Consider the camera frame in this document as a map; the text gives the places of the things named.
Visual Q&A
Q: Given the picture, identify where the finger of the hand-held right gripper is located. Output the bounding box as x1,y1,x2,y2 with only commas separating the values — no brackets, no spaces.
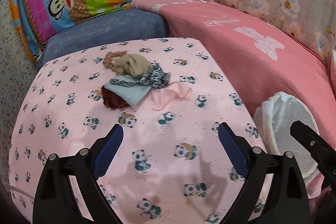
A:
289,120,336,189

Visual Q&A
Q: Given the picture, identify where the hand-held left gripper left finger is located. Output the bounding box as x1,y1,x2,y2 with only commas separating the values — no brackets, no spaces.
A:
32,124,124,224

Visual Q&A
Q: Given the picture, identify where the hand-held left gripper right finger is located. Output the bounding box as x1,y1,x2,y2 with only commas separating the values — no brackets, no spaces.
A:
218,122,311,224

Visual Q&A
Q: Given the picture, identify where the white bag lined trash bin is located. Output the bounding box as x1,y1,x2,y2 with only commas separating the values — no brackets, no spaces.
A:
253,91,322,178

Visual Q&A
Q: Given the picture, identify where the dark red cloth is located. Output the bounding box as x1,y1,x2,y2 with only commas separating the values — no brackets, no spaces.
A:
101,86,130,109

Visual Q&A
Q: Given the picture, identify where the light teal cloth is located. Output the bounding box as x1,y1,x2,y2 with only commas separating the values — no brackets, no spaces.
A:
102,76,153,106

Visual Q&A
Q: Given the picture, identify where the light pink cloth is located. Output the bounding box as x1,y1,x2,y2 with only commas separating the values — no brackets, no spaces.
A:
150,81,192,111

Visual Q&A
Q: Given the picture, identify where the leopard print cloth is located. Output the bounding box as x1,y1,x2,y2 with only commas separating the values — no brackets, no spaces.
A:
109,61,171,89

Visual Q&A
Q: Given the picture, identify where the beige cloth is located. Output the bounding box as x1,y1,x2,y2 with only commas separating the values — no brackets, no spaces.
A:
113,54,152,77

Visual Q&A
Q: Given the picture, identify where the brown lace cloth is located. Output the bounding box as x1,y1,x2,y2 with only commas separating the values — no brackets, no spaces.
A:
102,51,129,69

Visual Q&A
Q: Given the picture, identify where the pink panda print sheet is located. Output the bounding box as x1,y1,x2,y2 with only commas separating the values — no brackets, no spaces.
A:
8,37,273,224

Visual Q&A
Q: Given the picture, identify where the pink floral pillow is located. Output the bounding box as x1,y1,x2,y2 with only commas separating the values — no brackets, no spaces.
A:
329,49,336,77

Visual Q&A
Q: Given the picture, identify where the pink fleece blanket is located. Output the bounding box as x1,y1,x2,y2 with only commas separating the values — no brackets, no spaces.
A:
130,0,336,198

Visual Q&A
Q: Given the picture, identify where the blue sofa cushion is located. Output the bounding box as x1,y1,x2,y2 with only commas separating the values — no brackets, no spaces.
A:
35,8,170,69

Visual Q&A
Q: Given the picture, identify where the white cable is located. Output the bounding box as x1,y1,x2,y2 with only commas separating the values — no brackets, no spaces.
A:
8,182,34,199

